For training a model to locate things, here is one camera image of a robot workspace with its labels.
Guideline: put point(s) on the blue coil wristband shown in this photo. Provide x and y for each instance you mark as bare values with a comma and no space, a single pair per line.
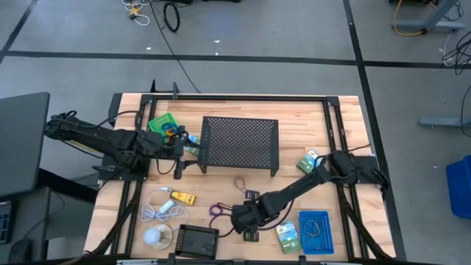
170,127

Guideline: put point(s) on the purple coil wristband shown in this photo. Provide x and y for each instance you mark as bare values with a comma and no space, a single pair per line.
210,210

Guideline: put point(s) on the black perforated metal riser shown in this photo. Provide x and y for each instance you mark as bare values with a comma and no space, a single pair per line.
239,141

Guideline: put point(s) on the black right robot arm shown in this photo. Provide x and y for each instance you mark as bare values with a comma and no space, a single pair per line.
294,187

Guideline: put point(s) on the blue floor bin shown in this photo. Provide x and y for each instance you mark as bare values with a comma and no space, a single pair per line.
460,186

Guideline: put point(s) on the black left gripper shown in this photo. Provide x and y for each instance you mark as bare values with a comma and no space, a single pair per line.
171,143

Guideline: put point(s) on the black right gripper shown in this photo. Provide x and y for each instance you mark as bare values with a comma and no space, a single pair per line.
246,217

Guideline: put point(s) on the small yellow crayon box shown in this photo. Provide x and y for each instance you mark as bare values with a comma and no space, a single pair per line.
183,197

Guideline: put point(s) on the black computer mouse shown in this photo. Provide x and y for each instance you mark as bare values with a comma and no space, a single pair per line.
20,250

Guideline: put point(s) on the grey desk leg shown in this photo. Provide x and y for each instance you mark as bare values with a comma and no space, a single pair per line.
438,13

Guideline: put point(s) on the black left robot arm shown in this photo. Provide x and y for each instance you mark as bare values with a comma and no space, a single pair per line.
103,138

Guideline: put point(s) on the green blue crayon box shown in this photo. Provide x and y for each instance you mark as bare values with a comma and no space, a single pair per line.
308,160
193,149
289,236

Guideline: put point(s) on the black metal table frame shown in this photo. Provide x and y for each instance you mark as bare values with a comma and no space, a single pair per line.
239,98

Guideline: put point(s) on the black plastic basket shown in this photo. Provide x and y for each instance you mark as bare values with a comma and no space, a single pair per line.
197,241

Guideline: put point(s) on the green plastic basket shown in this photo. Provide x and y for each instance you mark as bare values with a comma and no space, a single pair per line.
158,123

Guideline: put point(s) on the black side monitor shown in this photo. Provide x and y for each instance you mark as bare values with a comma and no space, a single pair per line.
22,143

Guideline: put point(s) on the blue plastic basket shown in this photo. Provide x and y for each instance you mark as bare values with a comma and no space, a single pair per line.
327,235

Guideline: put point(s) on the grey desk foot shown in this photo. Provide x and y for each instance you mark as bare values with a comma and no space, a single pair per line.
445,122

